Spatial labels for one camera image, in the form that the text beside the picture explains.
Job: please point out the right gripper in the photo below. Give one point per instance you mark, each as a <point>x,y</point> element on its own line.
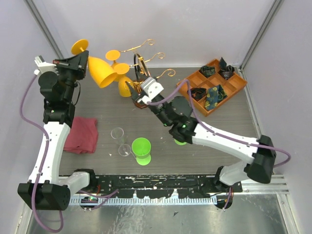
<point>135,95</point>

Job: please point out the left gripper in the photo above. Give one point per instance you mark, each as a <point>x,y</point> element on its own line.
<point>79,62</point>

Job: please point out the orange goblet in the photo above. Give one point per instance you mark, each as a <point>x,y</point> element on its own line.
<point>113,55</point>
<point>101,72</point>
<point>122,69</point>

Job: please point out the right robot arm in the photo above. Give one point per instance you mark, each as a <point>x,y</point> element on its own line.
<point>257,156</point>

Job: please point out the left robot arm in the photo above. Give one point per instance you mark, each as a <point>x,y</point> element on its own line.
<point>44,190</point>

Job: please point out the gold wine glass rack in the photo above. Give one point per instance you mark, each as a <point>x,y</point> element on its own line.
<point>141,70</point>

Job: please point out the clear wine glass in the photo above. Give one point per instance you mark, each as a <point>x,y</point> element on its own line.
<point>124,149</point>

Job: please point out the green goblet front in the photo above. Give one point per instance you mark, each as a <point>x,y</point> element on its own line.
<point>141,148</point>

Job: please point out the green goblet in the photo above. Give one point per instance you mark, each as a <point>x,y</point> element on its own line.
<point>179,142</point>
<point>141,148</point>

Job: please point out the black orange folded tie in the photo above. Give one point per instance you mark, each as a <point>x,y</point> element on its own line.
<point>198,93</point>

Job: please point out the green goblet right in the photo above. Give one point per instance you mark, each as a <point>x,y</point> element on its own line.
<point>179,142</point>

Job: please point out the red cloth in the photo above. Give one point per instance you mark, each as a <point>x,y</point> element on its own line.
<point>83,136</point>

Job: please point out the dark green folded tie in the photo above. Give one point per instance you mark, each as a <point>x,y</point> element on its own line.
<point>207,71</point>

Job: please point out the blue floral folded tie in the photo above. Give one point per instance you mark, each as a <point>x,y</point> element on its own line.
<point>214,96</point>

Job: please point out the wooden compartment tray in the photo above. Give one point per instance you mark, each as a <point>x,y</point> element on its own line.
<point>231,86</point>

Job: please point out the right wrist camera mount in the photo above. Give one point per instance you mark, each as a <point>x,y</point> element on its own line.
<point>151,87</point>

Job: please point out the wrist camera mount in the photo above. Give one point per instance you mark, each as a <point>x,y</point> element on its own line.
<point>151,87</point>
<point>43,66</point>

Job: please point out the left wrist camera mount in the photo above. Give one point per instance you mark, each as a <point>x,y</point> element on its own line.
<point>43,66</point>

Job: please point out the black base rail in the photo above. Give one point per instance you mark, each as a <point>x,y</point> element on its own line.
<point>156,186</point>

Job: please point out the grey cable duct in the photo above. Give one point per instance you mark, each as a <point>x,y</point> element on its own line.
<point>174,200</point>

